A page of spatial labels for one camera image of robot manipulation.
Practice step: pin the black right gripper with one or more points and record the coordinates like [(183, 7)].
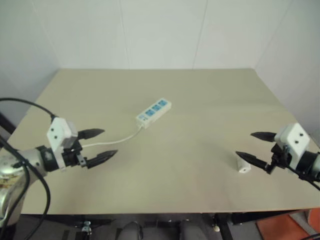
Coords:
[(281, 158)]

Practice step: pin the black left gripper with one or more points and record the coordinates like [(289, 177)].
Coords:
[(72, 157)]

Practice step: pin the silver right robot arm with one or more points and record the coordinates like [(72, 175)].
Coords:
[(311, 163)]

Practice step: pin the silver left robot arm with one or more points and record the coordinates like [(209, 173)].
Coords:
[(30, 160)]

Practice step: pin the white plug adapter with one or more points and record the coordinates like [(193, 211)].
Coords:
[(243, 167)]

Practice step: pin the white power strip blue sockets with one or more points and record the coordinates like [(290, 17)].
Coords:
[(153, 113)]

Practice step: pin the metal table clamp bolt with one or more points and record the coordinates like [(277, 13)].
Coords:
[(86, 226)]

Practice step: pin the orange floor object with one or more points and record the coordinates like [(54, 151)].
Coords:
[(290, 225)]

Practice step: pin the dark rounded shape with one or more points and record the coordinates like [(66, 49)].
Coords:
[(131, 231)]

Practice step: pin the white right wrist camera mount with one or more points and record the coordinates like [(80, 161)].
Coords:
[(295, 140)]

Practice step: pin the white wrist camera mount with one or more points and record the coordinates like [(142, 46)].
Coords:
[(295, 140), (58, 130)]

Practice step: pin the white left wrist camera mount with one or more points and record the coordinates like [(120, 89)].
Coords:
[(58, 130)]

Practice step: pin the black table leg frame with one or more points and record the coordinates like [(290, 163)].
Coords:
[(225, 226)]

